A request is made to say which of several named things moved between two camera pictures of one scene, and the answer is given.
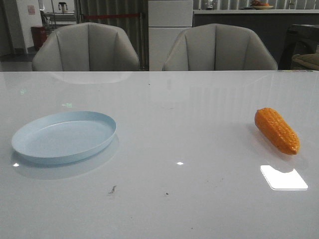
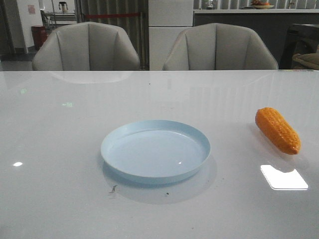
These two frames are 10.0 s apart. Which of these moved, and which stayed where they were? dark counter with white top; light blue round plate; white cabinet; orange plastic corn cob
Moved: light blue round plate
Stayed: orange plastic corn cob; white cabinet; dark counter with white top
